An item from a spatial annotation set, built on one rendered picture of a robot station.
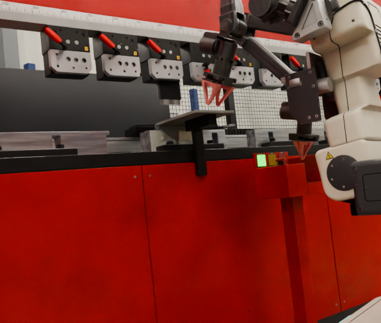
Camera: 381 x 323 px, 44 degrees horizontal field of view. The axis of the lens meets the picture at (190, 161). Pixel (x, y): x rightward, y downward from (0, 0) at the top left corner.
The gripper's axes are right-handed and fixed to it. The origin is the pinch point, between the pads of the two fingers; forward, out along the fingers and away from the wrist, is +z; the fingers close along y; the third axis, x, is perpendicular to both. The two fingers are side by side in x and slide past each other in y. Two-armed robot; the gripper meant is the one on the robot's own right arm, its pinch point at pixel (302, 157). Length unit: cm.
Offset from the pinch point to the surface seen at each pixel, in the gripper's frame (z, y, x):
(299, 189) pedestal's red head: 10.6, -6.8, 9.0
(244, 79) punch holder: -30.8, 38.5, -5.0
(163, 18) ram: -53, 46, 35
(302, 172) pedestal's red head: 4.7, -5.5, 6.4
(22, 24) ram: -44, 49, 91
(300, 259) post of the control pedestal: 37.3, -8.1, 7.6
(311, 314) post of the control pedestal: 57, -13, 5
